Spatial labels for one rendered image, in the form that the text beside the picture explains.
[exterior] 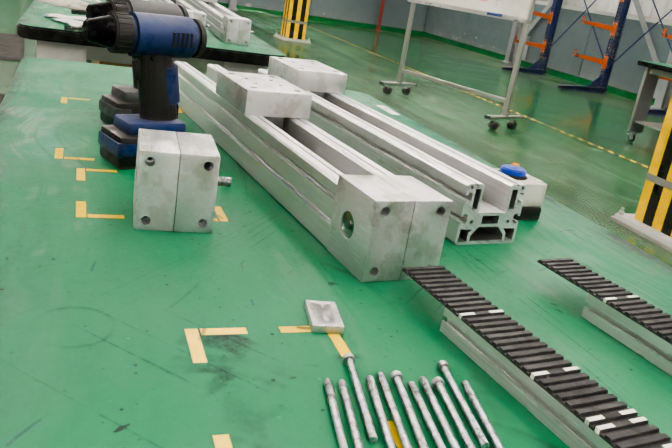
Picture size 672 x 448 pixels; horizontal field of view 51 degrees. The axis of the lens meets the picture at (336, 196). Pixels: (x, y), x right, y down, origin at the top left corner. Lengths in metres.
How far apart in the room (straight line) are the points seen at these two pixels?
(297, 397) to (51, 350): 0.20
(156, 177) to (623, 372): 0.53
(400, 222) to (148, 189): 0.29
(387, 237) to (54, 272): 0.34
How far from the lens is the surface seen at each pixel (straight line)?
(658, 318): 0.80
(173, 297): 0.68
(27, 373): 0.58
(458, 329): 0.69
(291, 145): 0.94
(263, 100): 1.10
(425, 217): 0.77
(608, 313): 0.80
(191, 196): 0.82
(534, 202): 1.11
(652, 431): 0.59
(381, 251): 0.76
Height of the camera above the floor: 1.09
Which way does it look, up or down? 17 degrees down
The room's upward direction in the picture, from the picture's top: 10 degrees clockwise
